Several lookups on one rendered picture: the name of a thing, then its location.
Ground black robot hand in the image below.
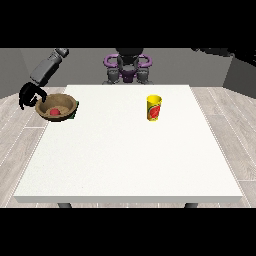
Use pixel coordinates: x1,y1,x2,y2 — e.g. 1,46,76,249
191,48,256,64
18,81,48,111

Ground brown wooden bowl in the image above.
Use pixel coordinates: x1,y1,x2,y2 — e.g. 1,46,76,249
34,93,78,123

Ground green square pad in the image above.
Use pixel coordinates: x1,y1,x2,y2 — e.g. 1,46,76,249
69,100,80,120

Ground yellow cup with melon print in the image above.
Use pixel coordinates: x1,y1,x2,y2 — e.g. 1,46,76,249
146,94,163,123

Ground grey robot trunk purple rings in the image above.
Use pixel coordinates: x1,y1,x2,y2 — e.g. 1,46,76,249
102,48,155,86

